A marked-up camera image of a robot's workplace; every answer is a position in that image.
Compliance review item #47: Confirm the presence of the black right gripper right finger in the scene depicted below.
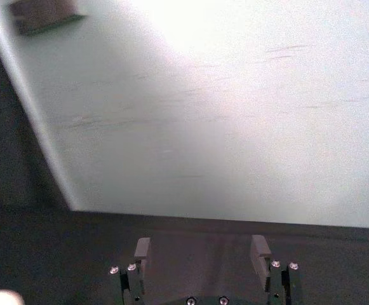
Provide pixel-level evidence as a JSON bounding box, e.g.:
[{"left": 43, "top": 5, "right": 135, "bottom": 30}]
[{"left": 250, "top": 234, "right": 303, "bottom": 305}]

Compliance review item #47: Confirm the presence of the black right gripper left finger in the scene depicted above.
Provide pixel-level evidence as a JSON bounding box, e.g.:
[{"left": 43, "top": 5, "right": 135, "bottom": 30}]
[{"left": 107, "top": 236, "right": 154, "bottom": 305}]

